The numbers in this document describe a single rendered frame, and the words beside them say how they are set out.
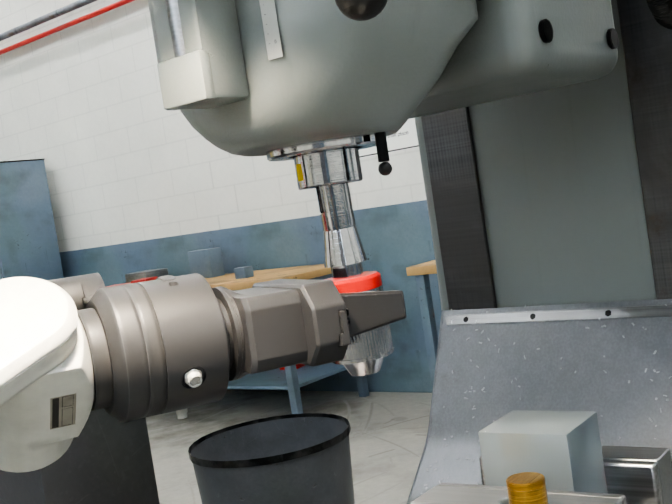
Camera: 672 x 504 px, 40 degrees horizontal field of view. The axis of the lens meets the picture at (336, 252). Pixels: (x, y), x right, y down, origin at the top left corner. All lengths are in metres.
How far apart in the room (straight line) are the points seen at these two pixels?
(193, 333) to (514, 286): 0.51
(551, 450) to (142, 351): 0.26
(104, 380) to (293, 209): 5.72
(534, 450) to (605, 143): 0.45
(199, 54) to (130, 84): 6.86
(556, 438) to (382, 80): 0.25
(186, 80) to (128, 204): 6.97
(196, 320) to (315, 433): 2.33
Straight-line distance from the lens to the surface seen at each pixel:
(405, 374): 5.93
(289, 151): 0.64
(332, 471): 2.59
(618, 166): 0.96
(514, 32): 0.70
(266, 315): 0.60
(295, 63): 0.58
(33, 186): 8.08
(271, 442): 2.96
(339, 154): 0.65
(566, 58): 0.76
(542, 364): 0.99
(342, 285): 0.65
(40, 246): 8.04
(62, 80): 8.11
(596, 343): 0.97
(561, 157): 0.98
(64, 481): 0.91
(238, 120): 0.60
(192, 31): 0.58
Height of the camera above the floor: 1.27
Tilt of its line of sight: 3 degrees down
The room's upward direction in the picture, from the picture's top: 9 degrees counter-clockwise
